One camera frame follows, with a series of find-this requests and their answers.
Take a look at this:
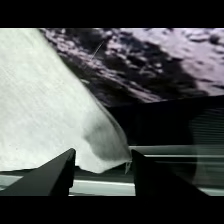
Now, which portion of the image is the white garment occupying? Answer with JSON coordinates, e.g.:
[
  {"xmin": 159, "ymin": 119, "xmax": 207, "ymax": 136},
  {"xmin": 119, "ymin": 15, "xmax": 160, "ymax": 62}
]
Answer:
[{"xmin": 0, "ymin": 28, "xmax": 133, "ymax": 175}]

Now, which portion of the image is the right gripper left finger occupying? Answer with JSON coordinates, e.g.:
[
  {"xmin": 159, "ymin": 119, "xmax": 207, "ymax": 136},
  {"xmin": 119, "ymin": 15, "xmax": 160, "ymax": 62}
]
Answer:
[{"xmin": 0, "ymin": 147, "xmax": 77, "ymax": 197}]

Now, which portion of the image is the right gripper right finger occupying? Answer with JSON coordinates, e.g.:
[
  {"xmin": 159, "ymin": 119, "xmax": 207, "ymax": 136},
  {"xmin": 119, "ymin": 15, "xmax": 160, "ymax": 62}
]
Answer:
[{"xmin": 130, "ymin": 148, "xmax": 210, "ymax": 197}]

